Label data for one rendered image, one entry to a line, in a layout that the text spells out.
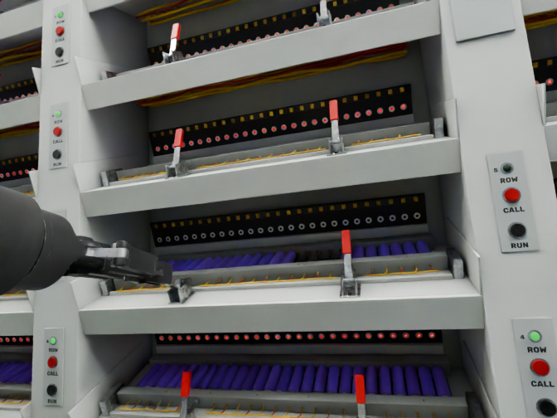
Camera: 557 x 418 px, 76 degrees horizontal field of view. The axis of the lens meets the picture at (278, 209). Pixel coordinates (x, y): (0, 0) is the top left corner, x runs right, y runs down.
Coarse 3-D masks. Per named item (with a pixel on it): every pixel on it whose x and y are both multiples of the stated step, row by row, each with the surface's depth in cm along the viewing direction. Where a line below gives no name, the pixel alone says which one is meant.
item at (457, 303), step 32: (416, 224) 62; (448, 224) 58; (448, 256) 51; (96, 288) 64; (288, 288) 55; (320, 288) 53; (384, 288) 50; (416, 288) 48; (448, 288) 47; (480, 288) 43; (96, 320) 59; (128, 320) 57; (160, 320) 56; (192, 320) 55; (224, 320) 53; (256, 320) 52; (288, 320) 51; (320, 320) 49; (352, 320) 48; (384, 320) 47; (416, 320) 46; (448, 320) 45; (480, 320) 44
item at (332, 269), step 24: (288, 264) 58; (312, 264) 56; (336, 264) 55; (360, 264) 54; (384, 264) 53; (408, 264) 53; (432, 264) 52; (120, 288) 65; (144, 288) 64; (168, 288) 60
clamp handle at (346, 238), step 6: (342, 234) 52; (348, 234) 52; (342, 240) 52; (348, 240) 51; (342, 246) 51; (348, 246) 51; (342, 252) 51; (348, 252) 51; (348, 258) 51; (348, 264) 50; (348, 270) 50; (348, 276) 50
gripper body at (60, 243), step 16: (48, 224) 32; (64, 224) 34; (48, 240) 31; (64, 240) 33; (80, 240) 35; (48, 256) 31; (64, 256) 33; (80, 256) 34; (32, 272) 31; (48, 272) 32; (64, 272) 33; (16, 288) 31; (32, 288) 32
